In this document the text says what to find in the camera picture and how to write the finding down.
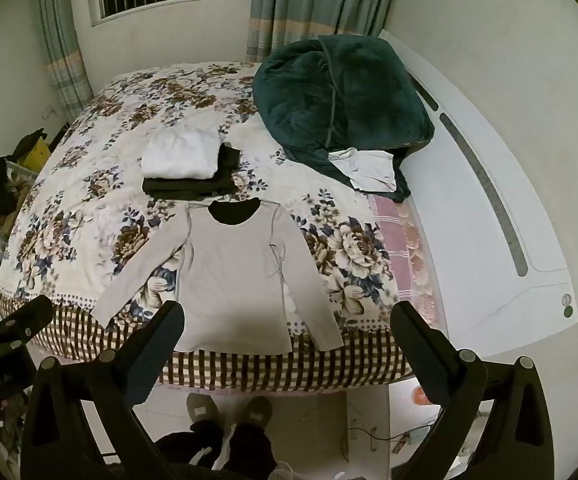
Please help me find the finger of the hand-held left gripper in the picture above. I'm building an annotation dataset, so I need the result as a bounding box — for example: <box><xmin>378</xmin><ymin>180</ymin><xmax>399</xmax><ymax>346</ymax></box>
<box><xmin>0</xmin><ymin>295</ymin><xmax>55</xmax><ymax>361</ymax></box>

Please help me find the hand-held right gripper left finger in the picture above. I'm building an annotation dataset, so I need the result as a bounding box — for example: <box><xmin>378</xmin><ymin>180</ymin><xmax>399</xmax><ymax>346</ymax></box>
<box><xmin>19</xmin><ymin>300</ymin><xmax>186</xmax><ymax>480</ymax></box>

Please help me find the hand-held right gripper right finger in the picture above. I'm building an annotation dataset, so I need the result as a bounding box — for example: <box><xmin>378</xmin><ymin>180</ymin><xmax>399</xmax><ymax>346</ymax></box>
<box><xmin>390</xmin><ymin>300</ymin><xmax>556</xmax><ymax>480</ymax></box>

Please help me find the grey long-sleeve shirt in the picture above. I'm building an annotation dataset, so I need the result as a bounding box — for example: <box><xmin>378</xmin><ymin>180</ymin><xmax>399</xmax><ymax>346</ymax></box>
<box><xmin>90</xmin><ymin>198</ymin><xmax>345</xmax><ymax>353</ymax></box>

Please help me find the white headboard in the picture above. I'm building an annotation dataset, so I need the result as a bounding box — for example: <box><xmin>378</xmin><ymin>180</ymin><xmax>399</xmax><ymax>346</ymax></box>
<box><xmin>376</xmin><ymin>30</ymin><xmax>578</xmax><ymax>361</ymax></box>

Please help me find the pink striped towel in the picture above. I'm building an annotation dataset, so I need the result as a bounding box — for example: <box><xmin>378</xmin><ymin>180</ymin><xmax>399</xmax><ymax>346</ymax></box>
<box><xmin>369</xmin><ymin>192</ymin><xmax>447</xmax><ymax>333</ymax></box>

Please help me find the grey slipper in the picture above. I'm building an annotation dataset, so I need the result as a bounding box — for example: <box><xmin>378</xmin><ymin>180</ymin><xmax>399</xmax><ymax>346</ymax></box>
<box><xmin>241</xmin><ymin>395</ymin><xmax>273</xmax><ymax>428</ymax></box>
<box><xmin>186</xmin><ymin>392</ymin><xmax>225</xmax><ymax>428</ymax></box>

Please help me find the floral bed sheet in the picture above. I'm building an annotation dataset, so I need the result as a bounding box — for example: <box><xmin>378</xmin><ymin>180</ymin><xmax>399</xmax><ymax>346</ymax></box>
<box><xmin>0</xmin><ymin>61</ymin><xmax>415</xmax><ymax>392</ymax></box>

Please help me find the yellow box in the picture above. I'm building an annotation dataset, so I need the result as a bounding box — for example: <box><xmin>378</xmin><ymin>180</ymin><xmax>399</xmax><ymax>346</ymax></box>
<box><xmin>16</xmin><ymin>130</ymin><xmax>52</xmax><ymax>176</ymax></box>

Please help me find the white cloth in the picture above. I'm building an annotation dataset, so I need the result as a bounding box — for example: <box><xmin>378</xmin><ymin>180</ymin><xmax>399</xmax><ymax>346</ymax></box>
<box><xmin>328</xmin><ymin>147</ymin><xmax>397</xmax><ymax>193</ymax></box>

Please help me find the white folded garment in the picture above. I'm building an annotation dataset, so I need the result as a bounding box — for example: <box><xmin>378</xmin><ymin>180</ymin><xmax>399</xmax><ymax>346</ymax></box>
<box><xmin>140</xmin><ymin>127</ymin><xmax>221</xmax><ymax>179</ymax></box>

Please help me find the black folded garment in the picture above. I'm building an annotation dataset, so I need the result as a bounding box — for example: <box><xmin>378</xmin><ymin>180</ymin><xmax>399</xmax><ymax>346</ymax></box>
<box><xmin>142</xmin><ymin>144</ymin><xmax>242</xmax><ymax>200</ymax></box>

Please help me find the dark green blanket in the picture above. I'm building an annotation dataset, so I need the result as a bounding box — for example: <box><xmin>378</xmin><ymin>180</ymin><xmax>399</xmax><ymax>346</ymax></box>
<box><xmin>252</xmin><ymin>35</ymin><xmax>436</xmax><ymax>204</ymax></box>

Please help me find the black cable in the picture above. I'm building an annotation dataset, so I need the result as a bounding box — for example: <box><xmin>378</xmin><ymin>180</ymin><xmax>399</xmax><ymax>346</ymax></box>
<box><xmin>346</xmin><ymin>425</ymin><xmax>440</xmax><ymax>443</ymax></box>

